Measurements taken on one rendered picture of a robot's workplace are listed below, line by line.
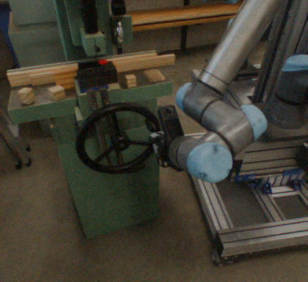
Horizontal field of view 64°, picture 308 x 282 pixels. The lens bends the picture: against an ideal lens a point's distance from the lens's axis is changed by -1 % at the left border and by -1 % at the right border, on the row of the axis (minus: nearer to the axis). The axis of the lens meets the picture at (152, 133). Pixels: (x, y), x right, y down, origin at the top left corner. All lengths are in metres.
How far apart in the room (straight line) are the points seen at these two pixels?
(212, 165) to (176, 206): 1.20
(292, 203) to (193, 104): 1.12
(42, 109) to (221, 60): 0.62
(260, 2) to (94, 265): 1.35
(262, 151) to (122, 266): 0.92
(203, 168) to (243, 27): 0.32
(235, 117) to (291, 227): 1.01
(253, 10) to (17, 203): 1.69
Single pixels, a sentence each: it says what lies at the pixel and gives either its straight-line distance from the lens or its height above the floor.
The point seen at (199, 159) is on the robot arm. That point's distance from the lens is 0.46.
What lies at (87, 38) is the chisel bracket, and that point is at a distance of 0.98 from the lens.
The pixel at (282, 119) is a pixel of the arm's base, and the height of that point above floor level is 0.84.
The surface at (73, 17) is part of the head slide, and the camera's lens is 1.09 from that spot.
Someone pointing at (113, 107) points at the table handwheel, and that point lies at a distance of 0.75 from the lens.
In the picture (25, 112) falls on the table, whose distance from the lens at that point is 0.95.
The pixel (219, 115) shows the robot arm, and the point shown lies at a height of 1.05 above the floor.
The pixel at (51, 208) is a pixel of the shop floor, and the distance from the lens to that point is 1.76.
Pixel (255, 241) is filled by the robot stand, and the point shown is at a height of 0.23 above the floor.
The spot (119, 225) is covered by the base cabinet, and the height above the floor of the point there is 0.04.
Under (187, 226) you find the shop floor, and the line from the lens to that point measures 1.59.
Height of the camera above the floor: 1.35
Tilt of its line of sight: 38 degrees down
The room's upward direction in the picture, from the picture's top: straight up
